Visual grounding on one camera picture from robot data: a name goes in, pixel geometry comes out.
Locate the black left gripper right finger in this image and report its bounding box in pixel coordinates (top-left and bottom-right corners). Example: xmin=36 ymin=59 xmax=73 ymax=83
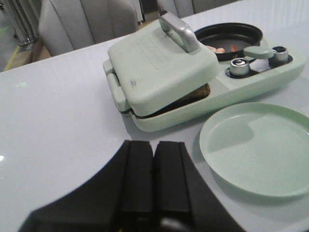
xmin=154 ymin=142 xmax=244 ymax=232

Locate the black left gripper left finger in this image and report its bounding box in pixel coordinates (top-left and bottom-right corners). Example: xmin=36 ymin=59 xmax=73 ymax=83
xmin=19 ymin=141 xmax=153 ymax=232

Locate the white bread slice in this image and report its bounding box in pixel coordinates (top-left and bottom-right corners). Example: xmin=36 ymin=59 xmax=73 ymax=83
xmin=149 ymin=84 xmax=211 ymax=117

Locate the pink shrimp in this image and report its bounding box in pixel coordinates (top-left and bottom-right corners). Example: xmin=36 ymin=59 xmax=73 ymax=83
xmin=206 ymin=45 xmax=237 ymax=54

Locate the mint green breakfast maker base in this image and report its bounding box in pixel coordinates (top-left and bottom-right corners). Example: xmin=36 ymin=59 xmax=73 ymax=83
xmin=122 ymin=49 xmax=306 ymax=131

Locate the mint green round plate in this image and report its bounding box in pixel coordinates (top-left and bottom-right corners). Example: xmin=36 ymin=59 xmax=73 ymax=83
xmin=199 ymin=102 xmax=309 ymax=197

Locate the left silver control knob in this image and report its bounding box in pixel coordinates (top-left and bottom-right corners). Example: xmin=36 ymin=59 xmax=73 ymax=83
xmin=230 ymin=58 xmax=250 ymax=76

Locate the silver control knob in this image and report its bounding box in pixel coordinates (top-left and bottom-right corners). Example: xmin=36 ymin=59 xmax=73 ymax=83
xmin=272 ymin=46 xmax=289 ymax=62
xmin=230 ymin=58 xmax=250 ymax=76

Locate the black round frying pan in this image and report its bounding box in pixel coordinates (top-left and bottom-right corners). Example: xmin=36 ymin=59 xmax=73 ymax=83
xmin=195 ymin=23 xmax=274 ymax=62

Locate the right silver control knob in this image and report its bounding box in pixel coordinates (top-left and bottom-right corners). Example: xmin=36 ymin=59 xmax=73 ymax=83
xmin=272 ymin=46 xmax=289 ymax=62

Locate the left grey upholstered chair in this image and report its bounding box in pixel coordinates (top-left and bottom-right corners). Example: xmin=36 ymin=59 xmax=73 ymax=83
xmin=38 ymin=0 xmax=139 ymax=56

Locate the grey upholstered chair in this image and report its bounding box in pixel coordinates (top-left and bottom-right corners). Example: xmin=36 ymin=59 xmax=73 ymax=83
xmin=156 ymin=0 xmax=236 ymax=18
xmin=38 ymin=0 xmax=139 ymax=56

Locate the right grey upholstered chair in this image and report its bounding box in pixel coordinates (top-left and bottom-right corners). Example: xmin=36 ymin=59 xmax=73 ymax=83
xmin=156 ymin=0 xmax=236 ymax=18

